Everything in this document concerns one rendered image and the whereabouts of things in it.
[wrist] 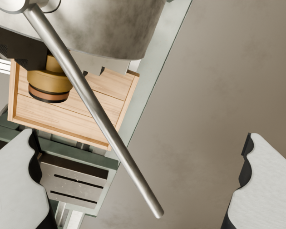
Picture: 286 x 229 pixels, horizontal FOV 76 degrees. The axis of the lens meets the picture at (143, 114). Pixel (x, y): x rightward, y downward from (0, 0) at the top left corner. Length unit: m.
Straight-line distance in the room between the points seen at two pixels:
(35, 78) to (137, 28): 0.21
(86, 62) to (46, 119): 0.40
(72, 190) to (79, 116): 0.29
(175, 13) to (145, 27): 0.63
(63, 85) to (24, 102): 0.35
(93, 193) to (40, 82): 0.51
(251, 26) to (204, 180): 1.53
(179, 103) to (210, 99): 0.27
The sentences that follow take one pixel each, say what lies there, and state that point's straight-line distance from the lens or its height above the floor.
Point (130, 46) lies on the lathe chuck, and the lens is 0.27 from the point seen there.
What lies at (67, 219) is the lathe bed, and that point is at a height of 0.84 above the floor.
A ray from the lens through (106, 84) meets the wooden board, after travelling 0.60.
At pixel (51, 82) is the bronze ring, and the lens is 0.37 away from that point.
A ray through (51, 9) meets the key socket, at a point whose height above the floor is 1.23.
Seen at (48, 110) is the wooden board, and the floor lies 0.88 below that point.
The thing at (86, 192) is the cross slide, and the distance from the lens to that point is 0.77.
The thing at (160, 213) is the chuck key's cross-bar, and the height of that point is 1.31.
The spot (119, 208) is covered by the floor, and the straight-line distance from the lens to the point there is 2.54.
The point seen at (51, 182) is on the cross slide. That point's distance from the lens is 0.78.
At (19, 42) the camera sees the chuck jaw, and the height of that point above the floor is 1.15.
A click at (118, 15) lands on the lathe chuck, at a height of 1.20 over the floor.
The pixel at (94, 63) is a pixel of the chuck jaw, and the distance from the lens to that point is 0.36.
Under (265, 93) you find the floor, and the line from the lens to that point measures 1.86.
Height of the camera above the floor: 1.44
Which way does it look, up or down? 62 degrees down
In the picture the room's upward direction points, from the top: 180 degrees clockwise
